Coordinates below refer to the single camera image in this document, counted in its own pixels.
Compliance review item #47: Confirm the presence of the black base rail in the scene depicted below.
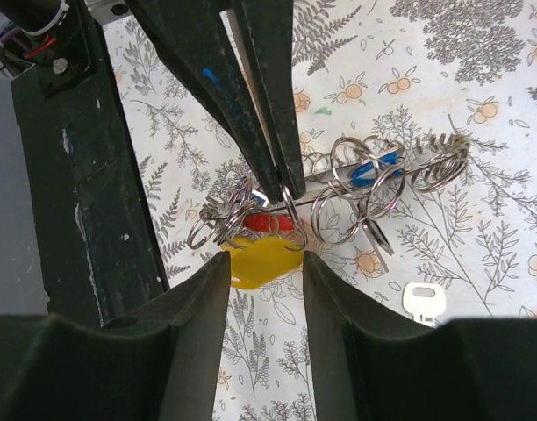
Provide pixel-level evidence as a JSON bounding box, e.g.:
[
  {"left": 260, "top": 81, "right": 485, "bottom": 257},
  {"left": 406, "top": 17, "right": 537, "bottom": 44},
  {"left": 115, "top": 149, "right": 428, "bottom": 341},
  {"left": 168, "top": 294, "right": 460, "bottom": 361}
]
[{"left": 11, "top": 1, "right": 168, "bottom": 326}]

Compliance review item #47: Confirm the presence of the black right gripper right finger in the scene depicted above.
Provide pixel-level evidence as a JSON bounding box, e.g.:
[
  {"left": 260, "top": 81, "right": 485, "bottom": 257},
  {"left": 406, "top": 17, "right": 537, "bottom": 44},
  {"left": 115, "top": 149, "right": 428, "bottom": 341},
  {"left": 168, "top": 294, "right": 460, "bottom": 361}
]
[{"left": 303, "top": 252, "right": 537, "bottom": 420}]

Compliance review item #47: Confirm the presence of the blue key tag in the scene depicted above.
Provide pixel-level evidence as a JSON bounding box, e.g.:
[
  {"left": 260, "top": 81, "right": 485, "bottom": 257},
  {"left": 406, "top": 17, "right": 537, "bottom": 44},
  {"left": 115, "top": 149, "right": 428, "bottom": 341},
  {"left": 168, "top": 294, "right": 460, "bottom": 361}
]
[{"left": 348, "top": 151, "right": 399, "bottom": 188}]

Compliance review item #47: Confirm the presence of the red key tag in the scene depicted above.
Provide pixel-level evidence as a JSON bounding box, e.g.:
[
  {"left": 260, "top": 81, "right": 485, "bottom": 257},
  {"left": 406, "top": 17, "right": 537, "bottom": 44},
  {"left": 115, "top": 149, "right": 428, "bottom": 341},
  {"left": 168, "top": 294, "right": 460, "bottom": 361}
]
[{"left": 243, "top": 213, "right": 295, "bottom": 232}]

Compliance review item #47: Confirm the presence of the silver loose key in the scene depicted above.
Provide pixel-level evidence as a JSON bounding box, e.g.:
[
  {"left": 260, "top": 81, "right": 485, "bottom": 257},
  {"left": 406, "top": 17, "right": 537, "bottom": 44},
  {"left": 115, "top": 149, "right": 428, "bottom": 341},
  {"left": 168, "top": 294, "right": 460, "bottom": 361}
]
[{"left": 402, "top": 282, "right": 447, "bottom": 327}]

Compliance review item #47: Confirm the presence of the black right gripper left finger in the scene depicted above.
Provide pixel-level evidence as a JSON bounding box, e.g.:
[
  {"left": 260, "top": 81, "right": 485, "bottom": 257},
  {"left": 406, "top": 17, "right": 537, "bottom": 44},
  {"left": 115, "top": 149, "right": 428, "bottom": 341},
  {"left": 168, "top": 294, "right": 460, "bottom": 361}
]
[{"left": 0, "top": 252, "right": 231, "bottom": 420}]

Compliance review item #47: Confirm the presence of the yellow headed key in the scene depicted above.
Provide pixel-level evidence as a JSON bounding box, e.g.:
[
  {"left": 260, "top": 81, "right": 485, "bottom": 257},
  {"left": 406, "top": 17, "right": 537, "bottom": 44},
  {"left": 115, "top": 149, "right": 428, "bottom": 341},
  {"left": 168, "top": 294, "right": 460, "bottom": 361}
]
[{"left": 221, "top": 237, "right": 304, "bottom": 289}]

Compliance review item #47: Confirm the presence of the floral table mat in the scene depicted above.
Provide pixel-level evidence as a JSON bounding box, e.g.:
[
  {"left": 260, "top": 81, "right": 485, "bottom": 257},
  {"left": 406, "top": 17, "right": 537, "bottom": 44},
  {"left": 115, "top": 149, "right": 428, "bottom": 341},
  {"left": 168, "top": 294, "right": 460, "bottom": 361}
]
[{"left": 101, "top": 0, "right": 537, "bottom": 421}]

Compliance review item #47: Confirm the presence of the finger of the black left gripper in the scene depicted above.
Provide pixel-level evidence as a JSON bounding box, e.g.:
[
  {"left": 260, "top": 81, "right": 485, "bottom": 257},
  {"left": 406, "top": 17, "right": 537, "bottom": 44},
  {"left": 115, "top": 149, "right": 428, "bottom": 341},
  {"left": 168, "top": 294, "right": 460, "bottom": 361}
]
[
  {"left": 233, "top": 1, "right": 306, "bottom": 197},
  {"left": 127, "top": 0, "right": 282, "bottom": 203}
]

